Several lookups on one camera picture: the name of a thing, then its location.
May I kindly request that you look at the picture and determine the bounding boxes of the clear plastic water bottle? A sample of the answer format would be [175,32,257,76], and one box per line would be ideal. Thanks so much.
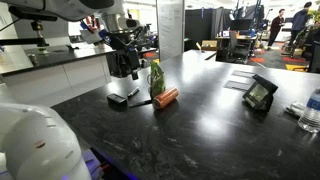
[297,87,320,134]

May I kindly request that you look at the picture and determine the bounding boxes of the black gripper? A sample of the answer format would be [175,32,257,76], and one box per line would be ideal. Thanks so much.
[107,30,145,81]

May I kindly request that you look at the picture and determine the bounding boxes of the crumpled clear plastic wrapper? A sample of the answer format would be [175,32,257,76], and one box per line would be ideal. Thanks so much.
[284,101,306,118]

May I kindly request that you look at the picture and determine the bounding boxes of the white black pen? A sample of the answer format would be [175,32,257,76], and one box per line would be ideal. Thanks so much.
[128,99,153,109]

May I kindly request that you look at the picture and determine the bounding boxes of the person in dark red top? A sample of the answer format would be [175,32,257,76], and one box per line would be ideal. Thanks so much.
[266,8,286,51]

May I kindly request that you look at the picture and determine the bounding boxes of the black office chair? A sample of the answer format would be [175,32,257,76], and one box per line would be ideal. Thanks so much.
[225,30,251,64]

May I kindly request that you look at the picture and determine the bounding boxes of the small can on counter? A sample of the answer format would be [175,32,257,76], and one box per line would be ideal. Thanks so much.
[28,53,40,67]

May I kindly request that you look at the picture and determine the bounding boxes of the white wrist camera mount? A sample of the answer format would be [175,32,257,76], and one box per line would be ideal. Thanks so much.
[79,27,112,45]

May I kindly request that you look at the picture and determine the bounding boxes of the cardboard box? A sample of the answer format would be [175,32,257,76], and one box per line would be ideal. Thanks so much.
[201,39,218,52]

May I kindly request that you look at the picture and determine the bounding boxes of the white cabinet with black counter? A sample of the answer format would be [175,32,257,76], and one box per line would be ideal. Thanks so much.
[0,42,116,108]

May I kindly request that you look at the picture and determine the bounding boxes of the small black framed display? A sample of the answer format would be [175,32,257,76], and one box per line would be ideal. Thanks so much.
[242,73,279,112]

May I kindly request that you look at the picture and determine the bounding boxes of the orange soda can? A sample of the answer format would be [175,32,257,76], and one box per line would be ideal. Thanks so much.
[152,86,180,110]

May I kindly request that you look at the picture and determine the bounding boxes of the black rectangular box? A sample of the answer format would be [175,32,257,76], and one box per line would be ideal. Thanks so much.
[106,93,128,106]

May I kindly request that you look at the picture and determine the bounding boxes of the green snack pouch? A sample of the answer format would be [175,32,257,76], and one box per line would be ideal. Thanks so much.
[148,60,166,99]

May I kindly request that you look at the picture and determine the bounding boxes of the person in blue jacket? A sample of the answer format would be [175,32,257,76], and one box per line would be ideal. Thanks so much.
[287,1,313,48]

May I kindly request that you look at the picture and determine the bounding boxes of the white whiteboard panel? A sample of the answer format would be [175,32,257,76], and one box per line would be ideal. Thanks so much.
[155,0,186,62]

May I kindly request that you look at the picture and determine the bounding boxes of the black white dry-erase marker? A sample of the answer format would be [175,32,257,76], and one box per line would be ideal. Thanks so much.
[126,86,141,99]

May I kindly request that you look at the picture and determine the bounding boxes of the black computer monitor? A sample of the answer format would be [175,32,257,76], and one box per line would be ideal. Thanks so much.
[229,18,254,32]

